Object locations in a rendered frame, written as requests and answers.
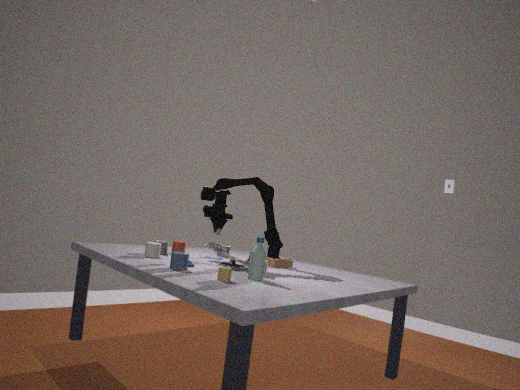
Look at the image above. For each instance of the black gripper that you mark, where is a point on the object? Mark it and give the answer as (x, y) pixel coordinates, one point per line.
(218, 216)

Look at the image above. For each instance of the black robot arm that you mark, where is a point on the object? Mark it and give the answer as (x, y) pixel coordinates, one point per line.
(267, 194)

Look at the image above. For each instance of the orange cylinder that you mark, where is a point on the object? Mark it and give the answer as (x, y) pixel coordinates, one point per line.
(179, 246)

